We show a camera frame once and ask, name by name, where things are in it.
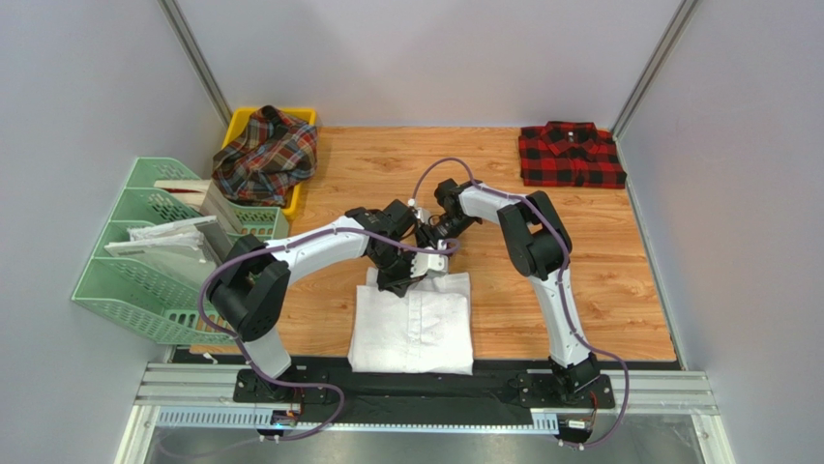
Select aluminium rail frame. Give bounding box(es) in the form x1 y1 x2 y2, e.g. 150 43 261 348
116 357 734 463

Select red black plaid folded shirt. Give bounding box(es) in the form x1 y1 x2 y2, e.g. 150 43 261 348
517 121 627 189

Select papers in file rack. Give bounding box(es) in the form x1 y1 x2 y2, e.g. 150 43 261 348
103 179 242 286

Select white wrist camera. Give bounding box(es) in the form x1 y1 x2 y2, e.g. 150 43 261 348
407 198 431 225
410 240 450 278

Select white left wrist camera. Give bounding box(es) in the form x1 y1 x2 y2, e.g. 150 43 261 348
410 240 450 278

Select green mesh file rack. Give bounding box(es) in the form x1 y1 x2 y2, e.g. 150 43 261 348
71 157 291 347

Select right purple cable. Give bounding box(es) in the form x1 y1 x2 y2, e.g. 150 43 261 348
410 157 631 451

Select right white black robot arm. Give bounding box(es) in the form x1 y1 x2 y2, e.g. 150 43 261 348
416 179 616 408

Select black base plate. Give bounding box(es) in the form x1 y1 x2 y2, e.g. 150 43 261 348
214 355 621 425

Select white long sleeve shirt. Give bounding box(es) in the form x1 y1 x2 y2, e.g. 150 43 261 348
347 268 474 376

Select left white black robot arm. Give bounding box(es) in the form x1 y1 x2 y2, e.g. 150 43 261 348
196 200 446 395

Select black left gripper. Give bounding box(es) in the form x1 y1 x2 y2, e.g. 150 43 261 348
368 244 424 297

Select multicolour plaid shirt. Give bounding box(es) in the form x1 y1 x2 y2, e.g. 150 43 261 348
211 104 319 209

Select left aluminium corner post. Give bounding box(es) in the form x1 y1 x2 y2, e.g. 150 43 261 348
158 0 233 127

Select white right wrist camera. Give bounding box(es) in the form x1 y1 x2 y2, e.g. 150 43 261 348
407 198 431 225

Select right aluminium corner post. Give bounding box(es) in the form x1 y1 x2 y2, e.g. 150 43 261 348
611 0 701 139

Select aluminium corner post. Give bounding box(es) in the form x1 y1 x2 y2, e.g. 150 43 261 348
158 0 233 127
611 0 701 139

